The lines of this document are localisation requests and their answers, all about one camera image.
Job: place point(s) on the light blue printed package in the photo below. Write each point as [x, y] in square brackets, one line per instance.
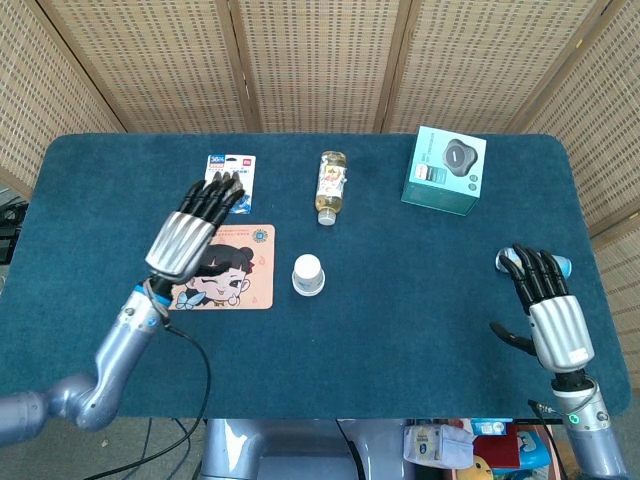
[532, 445]

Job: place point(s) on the teal product box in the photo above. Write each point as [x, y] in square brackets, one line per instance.
[440, 195]

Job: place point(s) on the blue felt table cover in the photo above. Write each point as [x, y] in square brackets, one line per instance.
[400, 325]

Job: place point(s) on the white paper cup blue flower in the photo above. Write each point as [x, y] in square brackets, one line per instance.
[306, 267]

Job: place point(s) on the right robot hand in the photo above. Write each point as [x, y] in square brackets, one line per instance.
[562, 330]

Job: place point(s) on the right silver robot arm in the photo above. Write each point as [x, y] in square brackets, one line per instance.
[595, 440]

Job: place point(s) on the yellow plush toy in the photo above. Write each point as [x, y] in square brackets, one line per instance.
[480, 470]

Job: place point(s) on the white fabric bag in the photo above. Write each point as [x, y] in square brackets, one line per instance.
[435, 447]

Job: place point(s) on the small blue white box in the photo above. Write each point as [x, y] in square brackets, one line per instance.
[487, 427]

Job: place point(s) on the silver robot torso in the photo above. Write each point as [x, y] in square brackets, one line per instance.
[300, 450]

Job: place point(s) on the yellow drink plastic bottle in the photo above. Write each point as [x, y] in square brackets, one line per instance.
[330, 190]

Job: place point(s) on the black equipment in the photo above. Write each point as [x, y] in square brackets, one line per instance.
[10, 235]

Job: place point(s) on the blue white blister pack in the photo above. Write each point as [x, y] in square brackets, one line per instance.
[240, 162]

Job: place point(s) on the woven bamboo folding screen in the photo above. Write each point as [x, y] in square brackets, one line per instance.
[320, 60]

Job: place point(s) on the white paper cup green flower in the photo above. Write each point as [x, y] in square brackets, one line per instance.
[309, 292]

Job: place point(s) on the white cup dark blue flower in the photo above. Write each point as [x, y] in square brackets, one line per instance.
[309, 295]

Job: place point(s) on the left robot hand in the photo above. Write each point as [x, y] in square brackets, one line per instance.
[180, 245]

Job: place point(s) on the cartoon girl mouse pad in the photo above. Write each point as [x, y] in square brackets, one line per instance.
[255, 280]

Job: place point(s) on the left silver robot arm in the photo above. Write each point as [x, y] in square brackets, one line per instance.
[120, 345]

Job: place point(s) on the red flat item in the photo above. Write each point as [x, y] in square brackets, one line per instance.
[500, 450]

